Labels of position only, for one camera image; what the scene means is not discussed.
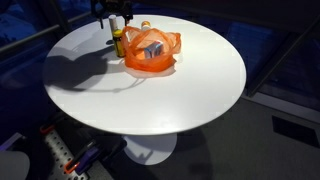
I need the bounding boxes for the yellow and black container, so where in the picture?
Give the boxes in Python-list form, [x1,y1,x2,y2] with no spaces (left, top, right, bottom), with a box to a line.
[112,29,126,59]

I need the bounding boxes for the orange plastic bag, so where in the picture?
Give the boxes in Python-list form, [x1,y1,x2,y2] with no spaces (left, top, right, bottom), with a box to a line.
[120,25,183,73]

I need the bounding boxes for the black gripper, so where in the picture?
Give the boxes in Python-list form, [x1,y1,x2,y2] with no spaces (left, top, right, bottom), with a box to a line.
[89,0,135,30]

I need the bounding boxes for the grey metal rail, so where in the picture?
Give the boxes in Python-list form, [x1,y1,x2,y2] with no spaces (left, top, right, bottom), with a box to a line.
[0,11,93,56]

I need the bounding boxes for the white round table base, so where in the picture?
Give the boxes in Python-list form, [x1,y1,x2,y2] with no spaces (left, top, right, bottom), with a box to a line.
[122,132,178,166]

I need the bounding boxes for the blue and white container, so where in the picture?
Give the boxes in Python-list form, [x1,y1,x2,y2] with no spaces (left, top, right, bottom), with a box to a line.
[143,40,165,60]

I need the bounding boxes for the black floor vent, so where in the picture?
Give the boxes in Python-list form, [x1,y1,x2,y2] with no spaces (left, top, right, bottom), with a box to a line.
[271,114,320,150]

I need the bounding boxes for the purple spring clamp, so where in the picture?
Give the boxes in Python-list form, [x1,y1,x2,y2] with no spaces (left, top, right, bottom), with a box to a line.
[64,142,102,175]

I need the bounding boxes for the grey rounded object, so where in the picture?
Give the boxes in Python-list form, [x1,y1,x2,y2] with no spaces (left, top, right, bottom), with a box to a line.
[0,149,31,180]

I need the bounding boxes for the black diagonal pole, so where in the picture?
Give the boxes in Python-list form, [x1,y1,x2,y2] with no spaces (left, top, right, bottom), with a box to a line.
[245,15,320,98]

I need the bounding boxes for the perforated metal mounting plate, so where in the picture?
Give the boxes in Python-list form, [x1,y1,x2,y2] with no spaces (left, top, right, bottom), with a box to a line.
[42,128,92,180]

